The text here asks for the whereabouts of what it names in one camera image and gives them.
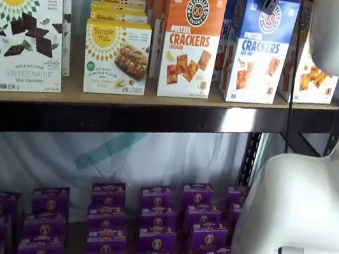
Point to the blue white pretzel crackers box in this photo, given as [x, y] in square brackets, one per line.
[225, 29]
[256, 70]

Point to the purple Annie's snack boxes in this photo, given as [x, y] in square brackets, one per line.
[74, 242]

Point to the wooden shelf board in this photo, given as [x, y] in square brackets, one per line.
[96, 100]

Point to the yellow white pretzel crackers box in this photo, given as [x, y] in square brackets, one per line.
[311, 85]

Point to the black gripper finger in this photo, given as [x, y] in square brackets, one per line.
[273, 3]

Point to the white backdrop with teal print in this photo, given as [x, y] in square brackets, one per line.
[184, 158]

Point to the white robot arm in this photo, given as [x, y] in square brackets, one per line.
[303, 219]

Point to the Simple Mills Sweet Thins box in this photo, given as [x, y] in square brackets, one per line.
[28, 40]
[66, 36]

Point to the Simple Mills almond bars box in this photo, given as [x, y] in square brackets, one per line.
[119, 16]
[120, 7]
[115, 60]
[122, 0]

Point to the black metal shelf rack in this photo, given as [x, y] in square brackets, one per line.
[124, 126]

